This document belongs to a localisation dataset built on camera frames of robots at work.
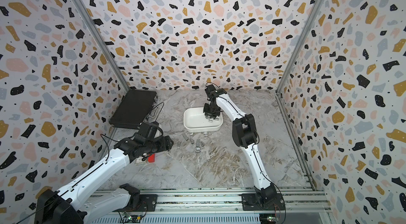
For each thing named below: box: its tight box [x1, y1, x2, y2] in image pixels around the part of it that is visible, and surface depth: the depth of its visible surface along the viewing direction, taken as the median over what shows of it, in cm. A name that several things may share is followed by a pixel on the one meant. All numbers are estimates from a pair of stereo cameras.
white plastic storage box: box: [183, 107, 224, 133], surface depth 105 cm
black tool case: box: [108, 88, 158, 129], surface depth 111 cm
